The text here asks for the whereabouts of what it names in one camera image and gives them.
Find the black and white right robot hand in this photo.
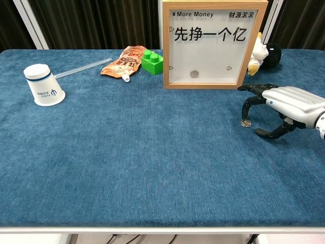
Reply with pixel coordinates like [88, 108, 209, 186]
[237, 83, 325, 140]

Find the black and white plush toy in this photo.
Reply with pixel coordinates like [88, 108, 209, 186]
[247, 32, 283, 77]

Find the black pleated curtain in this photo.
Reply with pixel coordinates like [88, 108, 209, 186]
[269, 0, 325, 50]
[27, 0, 160, 50]
[0, 0, 39, 51]

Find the green toy brick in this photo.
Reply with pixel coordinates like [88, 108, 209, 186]
[141, 49, 164, 75]

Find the blue table mat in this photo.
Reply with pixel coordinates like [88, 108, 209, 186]
[0, 48, 325, 227]

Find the orange spout pouch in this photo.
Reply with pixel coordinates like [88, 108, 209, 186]
[100, 45, 148, 83]

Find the clear plastic tube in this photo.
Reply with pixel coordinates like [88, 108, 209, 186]
[52, 57, 113, 79]

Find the white paper cup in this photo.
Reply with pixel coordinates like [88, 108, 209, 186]
[23, 64, 66, 107]

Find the white metal frame post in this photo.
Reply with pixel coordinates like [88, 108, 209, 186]
[152, 0, 164, 50]
[261, 0, 281, 45]
[15, 0, 49, 50]

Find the wooden framed money box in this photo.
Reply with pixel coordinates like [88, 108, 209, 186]
[162, 0, 269, 90]

